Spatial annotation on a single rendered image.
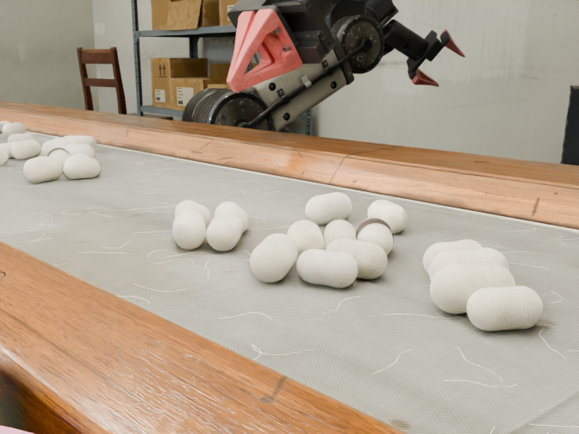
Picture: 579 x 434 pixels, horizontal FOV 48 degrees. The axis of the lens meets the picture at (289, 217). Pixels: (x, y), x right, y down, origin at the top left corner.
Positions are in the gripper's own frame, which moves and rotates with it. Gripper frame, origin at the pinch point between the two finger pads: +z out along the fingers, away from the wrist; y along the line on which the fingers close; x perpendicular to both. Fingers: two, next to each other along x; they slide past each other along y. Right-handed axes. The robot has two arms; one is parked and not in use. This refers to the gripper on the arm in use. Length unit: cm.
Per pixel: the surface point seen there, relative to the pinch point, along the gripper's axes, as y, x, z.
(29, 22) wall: -449, 93, -165
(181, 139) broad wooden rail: -11.7, 6.2, 3.0
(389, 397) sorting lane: 37.0, -9.5, 25.9
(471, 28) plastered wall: -87, 117, -164
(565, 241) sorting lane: 33.8, 5.1, 8.2
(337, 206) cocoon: 21.3, -0.6, 12.6
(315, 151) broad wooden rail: 8.1, 6.5, 2.2
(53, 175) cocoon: -7.0, -4.1, 17.4
